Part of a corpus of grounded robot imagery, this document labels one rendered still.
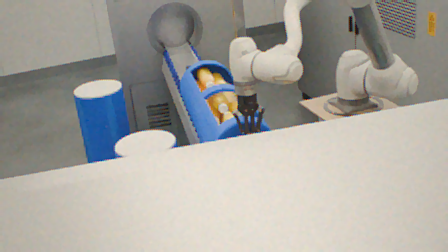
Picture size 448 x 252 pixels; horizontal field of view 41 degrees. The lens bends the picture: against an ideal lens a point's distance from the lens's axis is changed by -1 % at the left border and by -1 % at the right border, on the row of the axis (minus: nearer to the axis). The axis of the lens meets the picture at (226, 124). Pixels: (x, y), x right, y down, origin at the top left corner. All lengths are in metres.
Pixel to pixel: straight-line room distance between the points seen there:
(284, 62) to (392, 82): 0.82
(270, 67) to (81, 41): 5.49
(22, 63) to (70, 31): 0.67
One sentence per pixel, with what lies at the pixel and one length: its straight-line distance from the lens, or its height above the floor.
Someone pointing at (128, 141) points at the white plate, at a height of 1.04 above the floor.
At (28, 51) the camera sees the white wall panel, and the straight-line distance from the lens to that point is 7.45.
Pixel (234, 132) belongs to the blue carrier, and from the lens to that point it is 2.40.
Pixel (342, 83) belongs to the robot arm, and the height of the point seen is 1.15.
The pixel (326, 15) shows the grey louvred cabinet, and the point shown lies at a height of 0.94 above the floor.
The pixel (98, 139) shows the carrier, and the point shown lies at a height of 0.77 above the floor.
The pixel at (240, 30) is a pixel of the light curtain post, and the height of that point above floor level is 1.21.
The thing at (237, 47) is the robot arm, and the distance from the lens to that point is 2.20.
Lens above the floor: 2.18
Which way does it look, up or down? 23 degrees down
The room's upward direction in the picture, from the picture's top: 6 degrees counter-clockwise
